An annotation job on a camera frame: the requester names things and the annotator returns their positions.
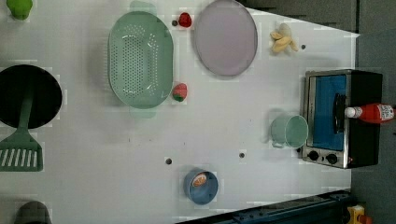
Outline peeled banana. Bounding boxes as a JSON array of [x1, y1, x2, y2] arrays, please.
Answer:
[[270, 23, 299, 53]]

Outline red green strawberry toy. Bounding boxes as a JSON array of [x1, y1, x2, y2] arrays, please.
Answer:
[[172, 83, 188, 102]]

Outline red ketchup bottle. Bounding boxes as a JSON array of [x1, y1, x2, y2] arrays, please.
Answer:
[[345, 104, 395, 124]]

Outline green bell pepper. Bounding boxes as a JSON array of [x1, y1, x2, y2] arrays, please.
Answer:
[[7, 0, 33, 21]]

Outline black cylindrical cup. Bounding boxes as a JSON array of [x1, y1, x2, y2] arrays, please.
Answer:
[[14, 201, 52, 224]]

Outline orange item in bowl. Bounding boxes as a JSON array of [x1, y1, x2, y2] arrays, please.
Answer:
[[191, 173, 207, 188]]

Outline yellow clamp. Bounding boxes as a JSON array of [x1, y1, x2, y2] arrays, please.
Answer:
[[347, 205, 373, 224]]

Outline green mug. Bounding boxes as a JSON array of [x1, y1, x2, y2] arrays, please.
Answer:
[[270, 115, 308, 148]]

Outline small red strawberry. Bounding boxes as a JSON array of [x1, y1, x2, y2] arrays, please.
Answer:
[[178, 12, 192, 28]]

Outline blue small bowl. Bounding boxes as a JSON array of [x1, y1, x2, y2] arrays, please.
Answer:
[[183, 168, 219, 205]]

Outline green slotted spatula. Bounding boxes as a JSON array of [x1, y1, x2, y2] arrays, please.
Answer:
[[0, 86, 43, 172]]

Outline green perforated colander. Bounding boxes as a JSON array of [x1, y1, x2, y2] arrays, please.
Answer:
[[107, 0, 174, 119]]

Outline black frying pan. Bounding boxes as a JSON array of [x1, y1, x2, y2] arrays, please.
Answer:
[[0, 64, 63, 129]]

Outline lilac round plate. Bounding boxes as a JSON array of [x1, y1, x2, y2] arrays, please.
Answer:
[[193, 0, 258, 76]]

